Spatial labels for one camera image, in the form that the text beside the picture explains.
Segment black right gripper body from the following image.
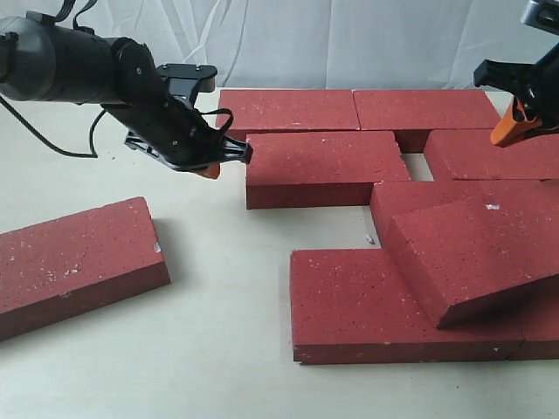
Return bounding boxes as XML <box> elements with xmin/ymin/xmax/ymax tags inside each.
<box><xmin>473</xmin><ymin>46</ymin><xmax>558</xmax><ymax>135</ymax></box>

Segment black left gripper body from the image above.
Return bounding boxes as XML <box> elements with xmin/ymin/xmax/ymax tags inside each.
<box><xmin>101</xmin><ymin>66</ymin><xmax>252</xmax><ymax>172</ymax></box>

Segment red brick with silver chip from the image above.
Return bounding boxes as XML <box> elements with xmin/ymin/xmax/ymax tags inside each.
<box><xmin>1</xmin><ymin>196</ymin><xmax>171</xmax><ymax>340</ymax></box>

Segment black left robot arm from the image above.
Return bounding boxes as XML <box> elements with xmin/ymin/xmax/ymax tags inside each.
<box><xmin>1</xmin><ymin>12</ymin><xmax>252</xmax><ymax>179</ymax></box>

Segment red brick under leaning one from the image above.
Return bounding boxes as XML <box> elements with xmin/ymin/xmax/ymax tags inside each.
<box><xmin>369</xmin><ymin>180</ymin><xmax>558</xmax><ymax>246</ymax></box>

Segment pale blue backdrop cloth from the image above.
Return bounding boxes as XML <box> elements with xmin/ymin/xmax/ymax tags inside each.
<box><xmin>0</xmin><ymin>0</ymin><xmax>559</xmax><ymax>91</ymax></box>

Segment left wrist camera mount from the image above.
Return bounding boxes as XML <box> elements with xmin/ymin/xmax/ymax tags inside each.
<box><xmin>156</xmin><ymin>64</ymin><xmax>218</xmax><ymax>106</ymax></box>

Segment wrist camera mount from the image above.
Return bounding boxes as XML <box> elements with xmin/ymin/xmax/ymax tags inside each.
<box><xmin>156</xmin><ymin>64</ymin><xmax>218</xmax><ymax>106</ymax></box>
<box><xmin>521</xmin><ymin>0</ymin><xmax>558</xmax><ymax>35</ymax></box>

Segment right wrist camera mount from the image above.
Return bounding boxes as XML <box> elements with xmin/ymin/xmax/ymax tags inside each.
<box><xmin>521</xmin><ymin>0</ymin><xmax>558</xmax><ymax>35</ymax></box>

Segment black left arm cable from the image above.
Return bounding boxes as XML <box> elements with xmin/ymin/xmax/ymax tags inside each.
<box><xmin>0</xmin><ymin>0</ymin><xmax>234</xmax><ymax>159</ymax></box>

